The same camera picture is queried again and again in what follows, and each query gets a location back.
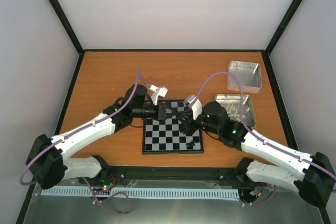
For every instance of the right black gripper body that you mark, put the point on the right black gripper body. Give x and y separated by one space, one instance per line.
191 129

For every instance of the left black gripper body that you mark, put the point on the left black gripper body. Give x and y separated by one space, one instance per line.
160 112

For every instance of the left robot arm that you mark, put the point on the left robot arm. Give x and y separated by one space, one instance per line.
51 160

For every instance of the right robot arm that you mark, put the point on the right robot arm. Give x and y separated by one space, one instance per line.
312 177

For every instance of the pile of black chess pieces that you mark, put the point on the pile of black chess pieces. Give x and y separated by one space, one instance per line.
182 128

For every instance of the pile of white chess pieces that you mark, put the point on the pile of white chess pieces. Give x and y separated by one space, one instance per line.
234 112

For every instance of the silver tin with white pieces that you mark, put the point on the silver tin with white pieces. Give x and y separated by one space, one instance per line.
226 99

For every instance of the small circuit board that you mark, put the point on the small circuit board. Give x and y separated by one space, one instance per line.
108 185

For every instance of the black and silver chessboard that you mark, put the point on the black and silver chessboard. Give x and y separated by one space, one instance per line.
164 137

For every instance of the empty silver tin lid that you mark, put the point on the empty silver tin lid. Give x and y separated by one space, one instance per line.
248 75

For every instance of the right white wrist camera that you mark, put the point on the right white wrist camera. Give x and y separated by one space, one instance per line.
193 103

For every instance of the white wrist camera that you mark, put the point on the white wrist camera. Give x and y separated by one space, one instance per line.
193 103
158 92

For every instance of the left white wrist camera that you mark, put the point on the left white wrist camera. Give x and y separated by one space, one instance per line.
158 92

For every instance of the black frame rail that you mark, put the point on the black frame rail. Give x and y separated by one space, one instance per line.
121 175

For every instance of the light blue cable duct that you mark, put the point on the light blue cable duct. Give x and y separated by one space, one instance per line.
146 193

